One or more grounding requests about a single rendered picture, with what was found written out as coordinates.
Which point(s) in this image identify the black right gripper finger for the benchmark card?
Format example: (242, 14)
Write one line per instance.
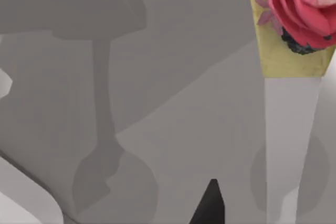
(212, 205)

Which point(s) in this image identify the pink flower in yellow pot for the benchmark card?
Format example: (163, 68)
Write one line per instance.
(294, 24)

